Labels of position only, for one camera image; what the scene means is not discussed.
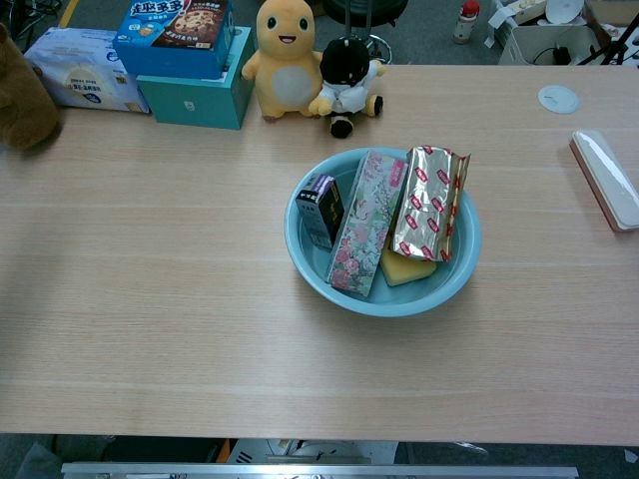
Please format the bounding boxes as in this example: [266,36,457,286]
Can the light blue plastic basin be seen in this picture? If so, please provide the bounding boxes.
[284,146,483,318]

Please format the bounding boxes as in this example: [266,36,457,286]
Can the black stool with chrome base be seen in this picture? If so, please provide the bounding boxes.
[321,0,410,65]

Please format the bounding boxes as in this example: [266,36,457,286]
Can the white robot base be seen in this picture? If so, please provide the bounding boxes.
[227,438,396,465]

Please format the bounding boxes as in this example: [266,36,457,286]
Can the long floral print box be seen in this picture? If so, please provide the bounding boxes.
[325,151,409,299]

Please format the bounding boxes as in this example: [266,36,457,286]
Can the brown plush toy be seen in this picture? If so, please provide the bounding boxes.
[0,22,63,152]

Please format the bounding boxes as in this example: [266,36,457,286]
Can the blue cookie box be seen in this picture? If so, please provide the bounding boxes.
[112,0,236,81]

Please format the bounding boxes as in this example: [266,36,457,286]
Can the gold foil snack pack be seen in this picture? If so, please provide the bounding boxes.
[388,145,472,263]

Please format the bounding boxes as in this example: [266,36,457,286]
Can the yellow plush dinosaur toy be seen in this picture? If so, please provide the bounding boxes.
[241,0,325,123]

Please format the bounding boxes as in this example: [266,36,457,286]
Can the black and white plush doll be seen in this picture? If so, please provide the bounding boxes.
[308,37,387,140]

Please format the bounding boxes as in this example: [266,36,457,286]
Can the grey round cable grommet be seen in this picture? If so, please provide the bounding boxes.
[537,84,581,116]

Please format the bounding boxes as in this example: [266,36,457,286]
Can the yellow sponge with rectangular hole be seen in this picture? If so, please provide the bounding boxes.
[380,239,438,288]

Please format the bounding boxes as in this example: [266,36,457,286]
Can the small black carton box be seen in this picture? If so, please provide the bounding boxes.
[295,174,346,250]

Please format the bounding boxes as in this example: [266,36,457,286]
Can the white dish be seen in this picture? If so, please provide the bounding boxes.
[543,0,585,25]

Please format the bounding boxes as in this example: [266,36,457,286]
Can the white tissue pack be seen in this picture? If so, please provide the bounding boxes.
[23,27,151,115]

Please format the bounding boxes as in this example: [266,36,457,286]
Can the white and pink flat case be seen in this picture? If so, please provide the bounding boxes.
[569,129,639,234]

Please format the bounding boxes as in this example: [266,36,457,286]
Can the black tripod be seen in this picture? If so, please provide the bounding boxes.
[578,29,639,66]

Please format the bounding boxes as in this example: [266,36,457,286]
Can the teal cardboard box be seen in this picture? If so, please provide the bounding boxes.
[136,25,256,131]

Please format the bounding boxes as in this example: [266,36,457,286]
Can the aluminium rail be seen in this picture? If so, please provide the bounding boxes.
[60,462,580,479]

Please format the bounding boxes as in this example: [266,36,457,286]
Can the red and white bottle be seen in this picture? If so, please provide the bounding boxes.
[452,0,481,45]

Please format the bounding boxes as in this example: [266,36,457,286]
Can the white cardboard box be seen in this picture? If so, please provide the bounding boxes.
[497,24,608,66]

